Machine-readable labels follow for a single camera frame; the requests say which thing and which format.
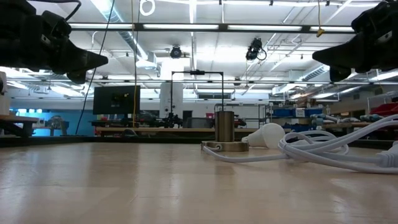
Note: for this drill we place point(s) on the silver ventilation duct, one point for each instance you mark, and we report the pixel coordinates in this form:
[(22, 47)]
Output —
[(124, 34)]

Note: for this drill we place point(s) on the long wooden workbench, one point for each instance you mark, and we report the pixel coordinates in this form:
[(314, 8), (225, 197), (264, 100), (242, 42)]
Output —
[(149, 130)]

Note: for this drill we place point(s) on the white lightbulb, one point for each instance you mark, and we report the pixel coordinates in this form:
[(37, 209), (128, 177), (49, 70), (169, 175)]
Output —
[(267, 135)]

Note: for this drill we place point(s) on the wooden workbench with tools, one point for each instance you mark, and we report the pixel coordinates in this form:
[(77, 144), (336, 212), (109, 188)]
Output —
[(357, 125)]

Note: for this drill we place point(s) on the wooden table with black legs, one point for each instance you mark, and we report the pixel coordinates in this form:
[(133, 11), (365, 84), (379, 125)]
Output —
[(18, 119)]

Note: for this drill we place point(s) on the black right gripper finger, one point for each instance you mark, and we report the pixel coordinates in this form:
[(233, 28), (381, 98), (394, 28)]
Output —
[(339, 74), (339, 56)]

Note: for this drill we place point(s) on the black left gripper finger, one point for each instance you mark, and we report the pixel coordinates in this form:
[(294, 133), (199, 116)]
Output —
[(81, 59), (77, 77)]

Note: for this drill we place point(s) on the brass lamp base with socket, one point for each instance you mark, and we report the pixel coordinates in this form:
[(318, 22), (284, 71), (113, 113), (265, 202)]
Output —
[(224, 127)]

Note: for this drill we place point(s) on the red storage bin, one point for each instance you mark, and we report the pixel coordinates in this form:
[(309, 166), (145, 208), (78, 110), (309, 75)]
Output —
[(385, 109)]

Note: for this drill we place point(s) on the black computer monitor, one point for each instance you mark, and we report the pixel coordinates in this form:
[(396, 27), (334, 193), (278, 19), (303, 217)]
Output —
[(116, 99)]

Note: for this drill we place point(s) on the round black ceiling camera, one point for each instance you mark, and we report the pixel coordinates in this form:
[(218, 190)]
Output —
[(176, 52)]

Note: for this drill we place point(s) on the blue storage bin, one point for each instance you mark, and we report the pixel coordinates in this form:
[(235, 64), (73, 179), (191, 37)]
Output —
[(283, 112), (314, 112)]

